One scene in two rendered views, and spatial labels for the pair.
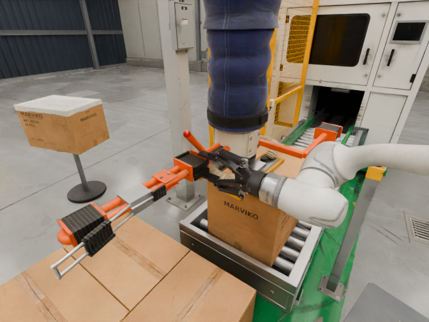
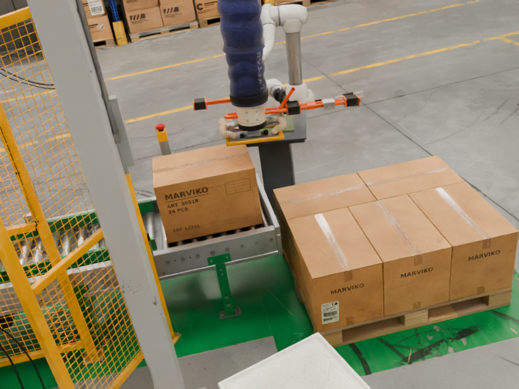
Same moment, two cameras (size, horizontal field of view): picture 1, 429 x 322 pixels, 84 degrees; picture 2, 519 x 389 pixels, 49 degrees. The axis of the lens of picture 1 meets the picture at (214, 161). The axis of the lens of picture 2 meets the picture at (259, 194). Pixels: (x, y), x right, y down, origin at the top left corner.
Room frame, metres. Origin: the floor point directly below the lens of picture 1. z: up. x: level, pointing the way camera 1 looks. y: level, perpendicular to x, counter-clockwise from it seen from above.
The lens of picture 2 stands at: (2.97, 2.21, 2.50)
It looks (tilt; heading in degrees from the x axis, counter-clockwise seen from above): 31 degrees down; 228
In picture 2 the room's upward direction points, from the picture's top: 8 degrees counter-clockwise
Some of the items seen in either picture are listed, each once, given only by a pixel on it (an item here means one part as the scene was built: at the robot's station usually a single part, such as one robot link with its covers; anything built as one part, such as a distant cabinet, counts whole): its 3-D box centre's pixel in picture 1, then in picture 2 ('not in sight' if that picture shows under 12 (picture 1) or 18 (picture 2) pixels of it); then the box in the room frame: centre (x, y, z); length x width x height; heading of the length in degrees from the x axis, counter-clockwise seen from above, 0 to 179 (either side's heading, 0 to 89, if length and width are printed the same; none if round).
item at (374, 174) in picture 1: (350, 236); (175, 193); (1.03, -0.82, 0.50); 0.07 x 0.07 x 1.00; 55
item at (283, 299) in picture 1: (229, 265); (268, 214); (0.85, -0.08, 0.47); 0.70 x 0.03 x 0.15; 55
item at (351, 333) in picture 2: not in sight; (384, 267); (0.47, 0.56, 0.07); 1.20 x 1.00 x 0.14; 145
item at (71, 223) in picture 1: (84, 224); (351, 100); (0.42, 0.31, 1.19); 0.08 x 0.07 x 0.05; 140
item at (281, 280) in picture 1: (230, 252); (266, 201); (0.85, -0.08, 0.58); 0.70 x 0.03 x 0.06; 55
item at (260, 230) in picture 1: (264, 192); (206, 190); (1.14, -0.30, 0.75); 0.60 x 0.40 x 0.40; 144
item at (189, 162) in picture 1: (191, 165); (293, 107); (0.68, 0.08, 1.20); 0.10 x 0.08 x 0.06; 50
